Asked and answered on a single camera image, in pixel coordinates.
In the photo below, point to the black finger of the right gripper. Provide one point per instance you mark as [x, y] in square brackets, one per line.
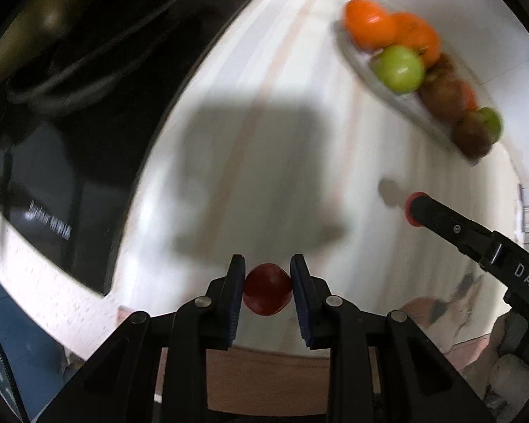
[491, 250]

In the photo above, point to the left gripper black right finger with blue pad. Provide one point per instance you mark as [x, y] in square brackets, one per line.
[381, 368]

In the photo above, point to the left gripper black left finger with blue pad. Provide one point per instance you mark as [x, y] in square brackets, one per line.
[155, 362]

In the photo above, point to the red cherry tomato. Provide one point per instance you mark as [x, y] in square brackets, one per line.
[267, 289]
[409, 208]

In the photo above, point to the large orange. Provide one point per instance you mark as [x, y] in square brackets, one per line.
[418, 35]

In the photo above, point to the calico cat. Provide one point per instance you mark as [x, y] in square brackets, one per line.
[443, 320]

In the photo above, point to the green apple right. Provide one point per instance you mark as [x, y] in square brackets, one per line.
[494, 123]

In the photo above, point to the green apple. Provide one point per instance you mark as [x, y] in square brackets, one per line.
[494, 123]
[399, 68]

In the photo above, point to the brown red apple right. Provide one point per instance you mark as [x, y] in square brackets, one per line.
[471, 136]

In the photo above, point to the brown red apple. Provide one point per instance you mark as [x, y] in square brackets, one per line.
[471, 136]
[442, 96]

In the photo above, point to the brown red apple left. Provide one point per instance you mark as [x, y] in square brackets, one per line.
[442, 96]

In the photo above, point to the dark small orange back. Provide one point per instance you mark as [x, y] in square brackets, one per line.
[443, 65]

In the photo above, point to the green apple left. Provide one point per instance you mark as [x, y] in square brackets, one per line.
[399, 68]

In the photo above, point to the floral white fruit plate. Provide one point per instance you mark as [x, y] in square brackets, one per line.
[409, 105]

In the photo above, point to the black induction cooktop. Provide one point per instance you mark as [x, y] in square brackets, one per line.
[79, 118]

